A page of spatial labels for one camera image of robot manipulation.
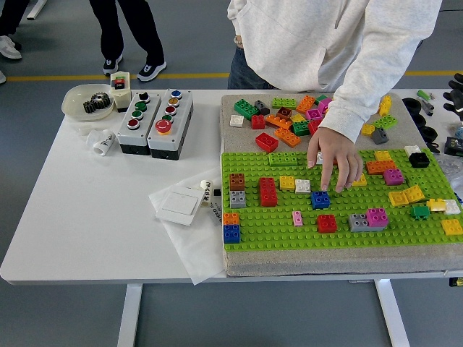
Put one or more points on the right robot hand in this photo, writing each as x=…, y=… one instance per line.
x=458, y=97

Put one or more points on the person's left hand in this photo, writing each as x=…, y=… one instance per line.
x=336, y=152

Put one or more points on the blue square brick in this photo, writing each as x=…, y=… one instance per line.
x=231, y=234
x=320, y=200

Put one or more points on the magenta square brick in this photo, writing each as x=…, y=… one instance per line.
x=377, y=217
x=393, y=177

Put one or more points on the person's left forearm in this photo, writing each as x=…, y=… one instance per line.
x=361, y=101

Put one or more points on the white square brick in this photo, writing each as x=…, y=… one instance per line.
x=237, y=120
x=302, y=186
x=412, y=150
x=320, y=159

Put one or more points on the red long brick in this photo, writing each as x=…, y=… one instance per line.
x=268, y=191
x=314, y=126

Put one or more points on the yellow square brick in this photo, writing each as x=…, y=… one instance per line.
x=452, y=227
x=382, y=156
x=368, y=130
x=287, y=183
x=362, y=181

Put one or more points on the dark green square brick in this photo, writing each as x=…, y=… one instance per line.
x=302, y=128

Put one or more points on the black toy tyre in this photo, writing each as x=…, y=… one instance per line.
x=429, y=133
x=419, y=120
x=411, y=105

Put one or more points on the grey square brick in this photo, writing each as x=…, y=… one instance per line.
x=237, y=199
x=380, y=135

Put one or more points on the orange long brick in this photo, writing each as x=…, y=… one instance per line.
x=380, y=167
x=287, y=137
x=305, y=104
x=278, y=121

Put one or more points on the lime green long brick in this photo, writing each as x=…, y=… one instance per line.
x=284, y=103
x=283, y=159

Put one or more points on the dark green small brick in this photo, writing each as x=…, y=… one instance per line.
x=320, y=99

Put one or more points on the brown square brick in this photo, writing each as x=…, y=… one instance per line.
x=237, y=181
x=284, y=113

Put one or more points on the red sloped brick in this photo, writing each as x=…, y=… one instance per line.
x=267, y=142

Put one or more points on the red square brick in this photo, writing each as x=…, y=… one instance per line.
x=258, y=122
x=327, y=223

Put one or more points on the grey long brick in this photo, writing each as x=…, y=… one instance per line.
x=356, y=223

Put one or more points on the black square brick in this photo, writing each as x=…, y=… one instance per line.
x=419, y=160

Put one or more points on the pink narrow brick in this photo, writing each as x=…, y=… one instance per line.
x=297, y=218

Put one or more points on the grey sloped brick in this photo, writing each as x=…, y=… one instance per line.
x=262, y=107

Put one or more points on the dark green long brick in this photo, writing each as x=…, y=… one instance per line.
x=246, y=109

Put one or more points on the green studded baseplate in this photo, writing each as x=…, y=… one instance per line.
x=275, y=235

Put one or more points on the yellow curved brick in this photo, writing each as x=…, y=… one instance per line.
x=437, y=205

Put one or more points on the white small brick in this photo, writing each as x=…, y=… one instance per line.
x=453, y=207

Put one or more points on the orange square brick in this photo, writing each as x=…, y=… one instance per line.
x=231, y=218

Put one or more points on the grey metal clip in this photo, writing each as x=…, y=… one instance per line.
x=427, y=107

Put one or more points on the blue round object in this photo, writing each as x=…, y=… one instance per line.
x=459, y=132

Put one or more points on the green small plastic part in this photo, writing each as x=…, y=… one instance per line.
x=422, y=94

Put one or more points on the black box green label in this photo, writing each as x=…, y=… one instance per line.
x=454, y=145

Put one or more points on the small black part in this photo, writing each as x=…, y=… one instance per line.
x=434, y=147

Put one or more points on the person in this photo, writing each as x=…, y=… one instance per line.
x=9, y=47
x=307, y=36
x=110, y=36

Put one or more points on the printed label strip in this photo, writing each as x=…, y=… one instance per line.
x=215, y=213

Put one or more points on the white printed tube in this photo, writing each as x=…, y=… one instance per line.
x=206, y=191

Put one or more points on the grey emergency-stop control box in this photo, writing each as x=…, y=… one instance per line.
x=177, y=123

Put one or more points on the translucent white paper sheet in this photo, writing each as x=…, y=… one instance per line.
x=195, y=249

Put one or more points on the white table leg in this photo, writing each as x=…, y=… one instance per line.
x=392, y=314
x=129, y=314

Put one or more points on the yellow black tag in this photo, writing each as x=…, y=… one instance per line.
x=456, y=282

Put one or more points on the grey four-button control box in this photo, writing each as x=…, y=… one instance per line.
x=135, y=135

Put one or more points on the white pipe tee fitting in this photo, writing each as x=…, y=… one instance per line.
x=103, y=142

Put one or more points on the black metal gear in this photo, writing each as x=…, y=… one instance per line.
x=102, y=99
x=90, y=107

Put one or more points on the white shallow bowl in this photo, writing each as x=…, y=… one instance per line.
x=72, y=103

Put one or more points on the white desk leg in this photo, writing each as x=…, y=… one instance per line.
x=36, y=9

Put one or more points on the white shoe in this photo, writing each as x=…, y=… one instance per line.
x=1, y=76

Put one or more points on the white wall switch panel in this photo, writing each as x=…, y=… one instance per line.
x=179, y=204

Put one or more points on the cream red-green switch box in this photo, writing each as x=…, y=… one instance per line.
x=121, y=94

